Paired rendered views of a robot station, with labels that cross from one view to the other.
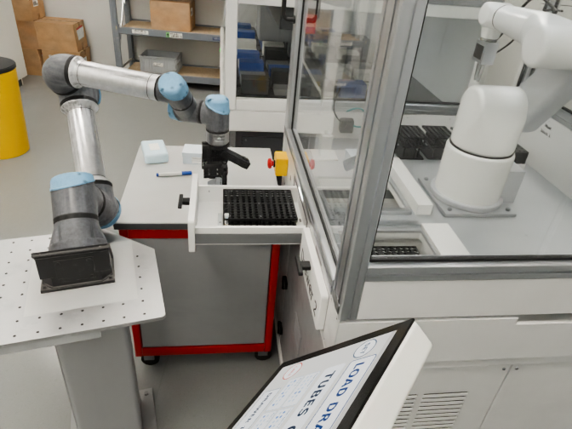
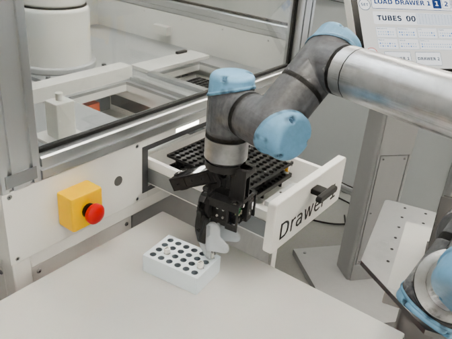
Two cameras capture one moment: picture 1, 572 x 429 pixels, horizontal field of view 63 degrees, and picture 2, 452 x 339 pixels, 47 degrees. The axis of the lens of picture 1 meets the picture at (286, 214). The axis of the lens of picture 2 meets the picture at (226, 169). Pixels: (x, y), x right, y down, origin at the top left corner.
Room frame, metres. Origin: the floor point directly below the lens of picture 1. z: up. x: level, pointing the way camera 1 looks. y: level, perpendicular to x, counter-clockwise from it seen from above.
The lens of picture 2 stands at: (1.99, 0.82, 1.41)
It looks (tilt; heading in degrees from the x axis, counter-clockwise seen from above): 27 degrees down; 225
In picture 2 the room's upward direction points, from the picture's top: 5 degrees clockwise
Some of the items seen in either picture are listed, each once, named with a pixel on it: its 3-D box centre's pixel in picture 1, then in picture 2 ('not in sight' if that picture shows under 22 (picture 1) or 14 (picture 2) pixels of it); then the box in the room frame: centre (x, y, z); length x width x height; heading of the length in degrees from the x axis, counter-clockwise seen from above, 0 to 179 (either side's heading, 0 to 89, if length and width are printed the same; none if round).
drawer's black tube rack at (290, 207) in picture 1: (258, 211); (229, 170); (1.24, 0.09, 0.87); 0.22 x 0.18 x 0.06; 100
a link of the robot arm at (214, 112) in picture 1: (216, 113); (231, 105); (1.42, 0.25, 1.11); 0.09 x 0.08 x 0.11; 83
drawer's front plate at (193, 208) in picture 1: (193, 210); (307, 200); (1.21, 0.28, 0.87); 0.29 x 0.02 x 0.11; 10
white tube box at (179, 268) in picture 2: not in sight; (181, 263); (1.46, 0.20, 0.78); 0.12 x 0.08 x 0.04; 107
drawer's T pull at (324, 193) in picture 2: (184, 201); (321, 192); (1.20, 0.31, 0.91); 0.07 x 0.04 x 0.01; 10
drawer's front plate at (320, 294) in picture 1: (311, 275); not in sight; (0.95, -0.08, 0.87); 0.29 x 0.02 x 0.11; 10
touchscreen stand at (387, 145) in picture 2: not in sight; (387, 180); (0.30, 0.01, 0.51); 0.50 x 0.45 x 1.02; 60
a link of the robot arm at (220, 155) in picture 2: (217, 137); (227, 147); (1.41, 0.25, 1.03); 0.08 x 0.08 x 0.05
